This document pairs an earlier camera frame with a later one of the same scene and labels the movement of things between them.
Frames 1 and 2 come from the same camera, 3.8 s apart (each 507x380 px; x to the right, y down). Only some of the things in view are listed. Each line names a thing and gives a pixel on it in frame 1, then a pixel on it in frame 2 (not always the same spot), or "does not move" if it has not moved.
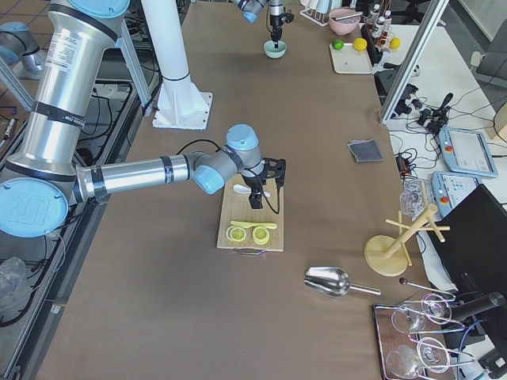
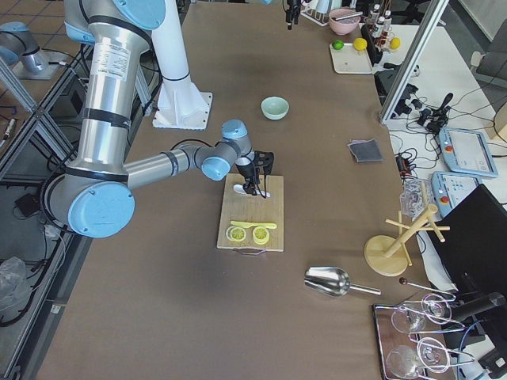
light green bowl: x=272 y=51 -> x=274 y=108
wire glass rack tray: x=416 y=340 does not move
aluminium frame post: x=414 y=58 does not move
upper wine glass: x=432 y=307 does not move
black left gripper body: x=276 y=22 -> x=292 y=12
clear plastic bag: x=416 y=195 does not move
